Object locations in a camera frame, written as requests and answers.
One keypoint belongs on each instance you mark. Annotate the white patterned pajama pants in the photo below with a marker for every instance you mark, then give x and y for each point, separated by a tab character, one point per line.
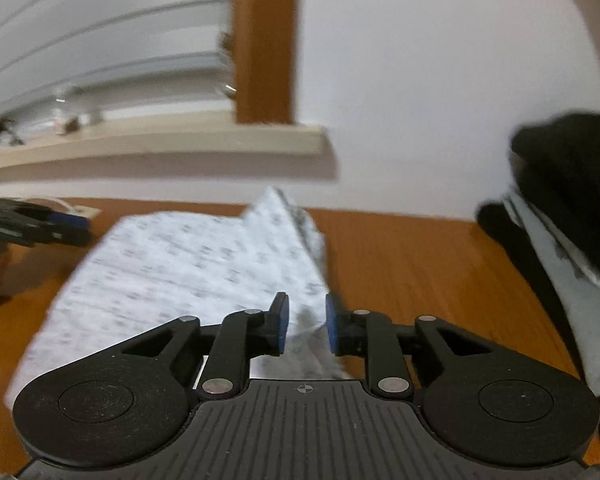
180	270

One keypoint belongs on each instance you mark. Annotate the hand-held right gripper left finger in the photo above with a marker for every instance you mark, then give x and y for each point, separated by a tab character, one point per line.
281	325

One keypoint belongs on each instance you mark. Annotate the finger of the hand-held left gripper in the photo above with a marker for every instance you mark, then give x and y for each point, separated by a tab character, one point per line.
55	236
65	220

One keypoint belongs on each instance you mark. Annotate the beige window sill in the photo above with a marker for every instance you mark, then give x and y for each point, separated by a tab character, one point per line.
180	147

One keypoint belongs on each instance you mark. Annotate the stack of black clothes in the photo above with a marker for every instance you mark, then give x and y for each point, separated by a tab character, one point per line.
570	160

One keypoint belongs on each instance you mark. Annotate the small clear bottle orange label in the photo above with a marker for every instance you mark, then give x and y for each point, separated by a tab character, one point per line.
64	110

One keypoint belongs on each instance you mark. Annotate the white window blinds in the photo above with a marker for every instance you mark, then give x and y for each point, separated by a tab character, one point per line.
80	35

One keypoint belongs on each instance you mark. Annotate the wooden window frame post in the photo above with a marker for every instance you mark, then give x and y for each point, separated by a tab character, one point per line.
265	45

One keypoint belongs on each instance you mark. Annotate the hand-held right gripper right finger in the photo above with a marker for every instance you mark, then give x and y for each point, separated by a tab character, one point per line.
332	325

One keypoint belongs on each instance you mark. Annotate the grey folded garment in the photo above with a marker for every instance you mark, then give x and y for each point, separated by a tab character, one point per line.
570	300

